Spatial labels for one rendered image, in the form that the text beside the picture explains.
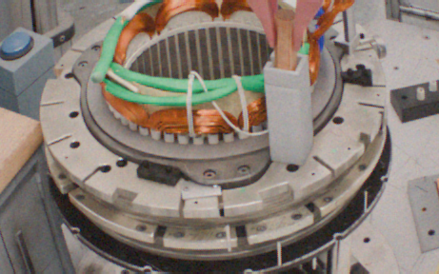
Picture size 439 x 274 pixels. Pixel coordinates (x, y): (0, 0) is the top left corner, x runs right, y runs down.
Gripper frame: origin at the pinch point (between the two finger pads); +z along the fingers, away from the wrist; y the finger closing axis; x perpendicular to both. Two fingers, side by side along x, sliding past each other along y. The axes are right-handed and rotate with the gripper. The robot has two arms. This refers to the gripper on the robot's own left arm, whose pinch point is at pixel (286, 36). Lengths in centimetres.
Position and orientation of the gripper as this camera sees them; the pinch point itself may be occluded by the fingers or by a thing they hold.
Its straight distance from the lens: 88.9
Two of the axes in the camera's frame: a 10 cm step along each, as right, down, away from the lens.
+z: -0.2, 7.7, 6.4
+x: 1.9, -6.3, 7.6
